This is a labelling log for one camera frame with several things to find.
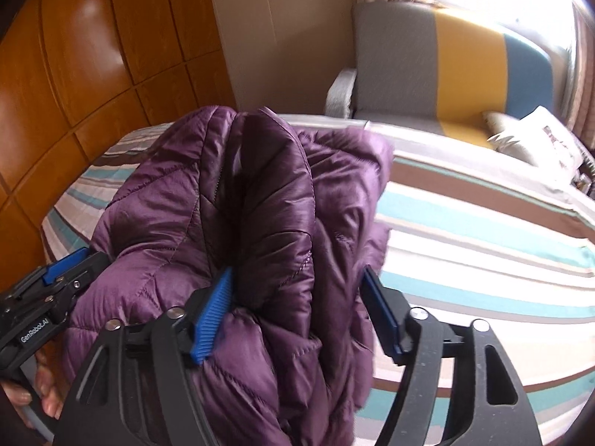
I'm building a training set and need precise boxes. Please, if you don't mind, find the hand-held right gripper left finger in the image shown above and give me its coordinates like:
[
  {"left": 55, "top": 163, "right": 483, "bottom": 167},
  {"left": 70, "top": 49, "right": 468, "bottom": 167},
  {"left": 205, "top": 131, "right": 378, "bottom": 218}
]
[{"left": 53, "top": 267, "right": 235, "bottom": 446}]

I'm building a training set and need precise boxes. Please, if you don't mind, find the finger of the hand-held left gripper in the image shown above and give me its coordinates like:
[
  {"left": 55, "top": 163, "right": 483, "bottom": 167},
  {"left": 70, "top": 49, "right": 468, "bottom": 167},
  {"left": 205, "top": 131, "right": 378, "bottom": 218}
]
[
  {"left": 14, "top": 247, "right": 93, "bottom": 295},
  {"left": 51, "top": 252, "right": 111, "bottom": 324}
]

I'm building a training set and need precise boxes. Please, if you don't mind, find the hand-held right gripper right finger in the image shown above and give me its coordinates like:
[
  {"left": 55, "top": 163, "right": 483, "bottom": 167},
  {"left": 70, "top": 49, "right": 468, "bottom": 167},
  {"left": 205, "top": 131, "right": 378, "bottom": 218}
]
[{"left": 361, "top": 266, "right": 544, "bottom": 446}]

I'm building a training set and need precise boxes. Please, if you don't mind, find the purple quilted puffer jacket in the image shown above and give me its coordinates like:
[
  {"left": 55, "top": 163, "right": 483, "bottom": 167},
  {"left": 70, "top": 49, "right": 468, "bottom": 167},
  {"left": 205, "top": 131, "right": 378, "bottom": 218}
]
[{"left": 60, "top": 106, "right": 396, "bottom": 446}]

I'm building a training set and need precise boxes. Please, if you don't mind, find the person's left hand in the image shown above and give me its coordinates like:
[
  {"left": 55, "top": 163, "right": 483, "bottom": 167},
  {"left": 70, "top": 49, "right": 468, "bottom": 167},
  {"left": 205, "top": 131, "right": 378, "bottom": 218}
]
[{"left": 0, "top": 348, "right": 65, "bottom": 428}]

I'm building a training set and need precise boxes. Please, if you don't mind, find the striped bed sheet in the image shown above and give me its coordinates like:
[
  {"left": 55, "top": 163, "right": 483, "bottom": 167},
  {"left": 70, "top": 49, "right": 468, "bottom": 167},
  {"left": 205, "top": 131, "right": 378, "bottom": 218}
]
[{"left": 41, "top": 114, "right": 595, "bottom": 446}]

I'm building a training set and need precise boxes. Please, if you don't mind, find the orange wooden wardrobe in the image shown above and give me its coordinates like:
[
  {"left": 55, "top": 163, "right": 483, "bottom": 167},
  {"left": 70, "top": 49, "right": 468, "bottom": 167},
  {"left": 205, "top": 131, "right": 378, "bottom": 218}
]
[{"left": 0, "top": 0, "right": 238, "bottom": 265}]

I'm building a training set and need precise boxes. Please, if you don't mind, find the white printed pillow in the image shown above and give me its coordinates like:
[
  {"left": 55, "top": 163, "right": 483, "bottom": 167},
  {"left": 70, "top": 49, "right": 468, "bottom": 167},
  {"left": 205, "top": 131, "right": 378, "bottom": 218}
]
[{"left": 483, "top": 106, "right": 587, "bottom": 180}]

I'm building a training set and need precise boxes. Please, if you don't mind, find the grey yellow blue sofa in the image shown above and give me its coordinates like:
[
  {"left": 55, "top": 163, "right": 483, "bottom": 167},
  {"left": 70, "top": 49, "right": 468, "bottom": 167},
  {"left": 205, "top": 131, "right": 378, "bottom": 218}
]
[{"left": 325, "top": 1, "right": 570, "bottom": 149}]

